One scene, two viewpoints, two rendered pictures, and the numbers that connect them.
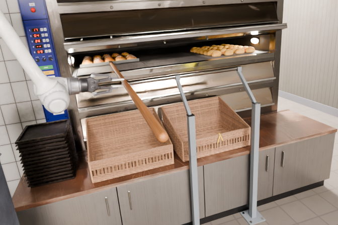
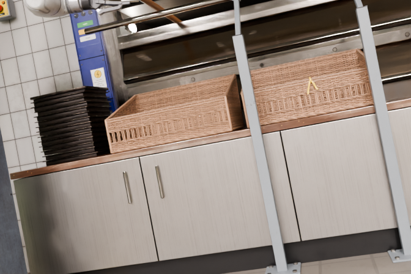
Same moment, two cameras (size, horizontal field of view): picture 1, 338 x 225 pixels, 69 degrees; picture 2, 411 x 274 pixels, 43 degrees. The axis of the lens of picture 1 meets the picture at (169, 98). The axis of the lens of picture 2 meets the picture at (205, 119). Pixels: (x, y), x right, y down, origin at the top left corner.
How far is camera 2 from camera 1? 1.36 m
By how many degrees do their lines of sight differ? 32
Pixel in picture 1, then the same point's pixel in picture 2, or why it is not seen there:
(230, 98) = (388, 54)
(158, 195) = (204, 180)
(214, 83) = (345, 25)
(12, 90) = (51, 59)
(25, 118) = not seen: hidden behind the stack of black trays
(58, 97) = not seen: outside the picture
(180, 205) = (247, 205)
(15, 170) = not seen: hidden behind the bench
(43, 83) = not seen: outside the picture
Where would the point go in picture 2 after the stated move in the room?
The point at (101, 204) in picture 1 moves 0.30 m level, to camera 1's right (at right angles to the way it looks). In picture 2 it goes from (120, 183) to (180, 174)
